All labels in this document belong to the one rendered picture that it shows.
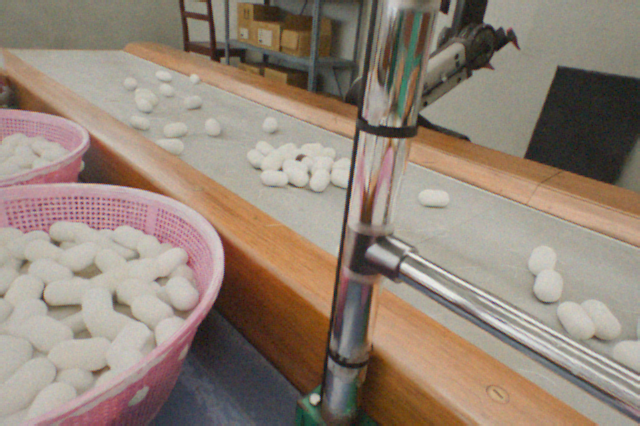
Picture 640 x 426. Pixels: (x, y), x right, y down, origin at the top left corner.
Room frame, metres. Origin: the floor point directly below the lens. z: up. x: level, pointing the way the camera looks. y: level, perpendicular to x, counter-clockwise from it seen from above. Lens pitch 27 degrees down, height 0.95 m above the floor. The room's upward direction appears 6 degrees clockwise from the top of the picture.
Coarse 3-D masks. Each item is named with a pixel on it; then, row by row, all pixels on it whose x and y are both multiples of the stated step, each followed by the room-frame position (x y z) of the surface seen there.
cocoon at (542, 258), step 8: (536, 248) 0.34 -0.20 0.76; (544, 248) 0.34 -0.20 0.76; (536, 256) 0.32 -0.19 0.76; (544, 256) 0.32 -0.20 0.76; (552, 256) 0.33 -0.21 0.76; (528, 264) 0.32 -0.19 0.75; (536, 264) 0.32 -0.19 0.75; (544, 264) 0.32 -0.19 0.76; (552, 264) 0.32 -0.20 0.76; (536, 272) 0.32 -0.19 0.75
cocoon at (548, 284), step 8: (544, 272) 0.30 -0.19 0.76; (552, 272) 0.30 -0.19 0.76; (536, 280) 0.29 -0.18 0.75; (544, 280) 0.29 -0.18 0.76; (552, 280) 0.29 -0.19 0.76; (560, 280) 0.29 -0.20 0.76; (536, 288) 0.29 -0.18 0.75; (544, 288) 0.28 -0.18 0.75; (552, 288) 0.28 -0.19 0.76; (560, 288) 0.28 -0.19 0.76; (544, 296) 0.28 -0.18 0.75; (552, 296) 0.28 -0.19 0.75
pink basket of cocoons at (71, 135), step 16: (0, 112) 0.53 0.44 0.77; (16, 112) 0.53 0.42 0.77; (32, 112) 0.53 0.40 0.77; (0, 128) 0.52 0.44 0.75; (32, 128) 0.53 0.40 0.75; (48, 128) 0.52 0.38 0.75; (64, 128) 0.51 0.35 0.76; (80, 128) 0.49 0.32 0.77; (0, 144) 0.51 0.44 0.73; (64, 144) 0.51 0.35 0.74; (80, 144) 0.48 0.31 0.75; (64, 160) 0.39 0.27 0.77; (80, 160) 0.44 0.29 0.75; (16, 176) 0.35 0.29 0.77; (32, 176) 0.36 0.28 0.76; (48, 176) 0.38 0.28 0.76; (64, 176) 0.40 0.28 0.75; (64, 208) 0.42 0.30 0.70; (32, 224) 0.37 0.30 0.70; (48, 224) 0.39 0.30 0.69
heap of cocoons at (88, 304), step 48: (0, 240) 0.29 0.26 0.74; (48, 240) 0.30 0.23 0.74; (96, 240) 0.30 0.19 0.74; (144, 240) 0.30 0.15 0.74; (0, 288) 0.23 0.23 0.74; (48, 288) 0.23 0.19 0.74; (96, 288) 0.23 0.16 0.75; (144, 288) 0.24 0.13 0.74; (192, 288) 0.25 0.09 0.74; (0, 336) 0.19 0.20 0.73; (48, 336) 0.19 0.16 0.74; (96, 336) 0.20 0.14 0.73; (144, 336) 0.20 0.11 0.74; (0, 384) 0.16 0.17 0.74; (48, 384) 0.16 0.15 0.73; (96, 384) 0.17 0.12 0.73
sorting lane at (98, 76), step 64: (64, 64) 1.00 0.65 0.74; (128, 64) 1.10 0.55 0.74; (192, 128) 0.64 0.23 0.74; (256, 128) 0.68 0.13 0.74; (320, 128) 0.72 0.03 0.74; (256, 192) 0.43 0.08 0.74; (320, 192) 0.45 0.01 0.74; (448, 192) 0.49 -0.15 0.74; (448, 256) 0.34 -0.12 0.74; (512, 256) 0.35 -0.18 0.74; (576, 256) 0.37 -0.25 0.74; (448, 320) 0.25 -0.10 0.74
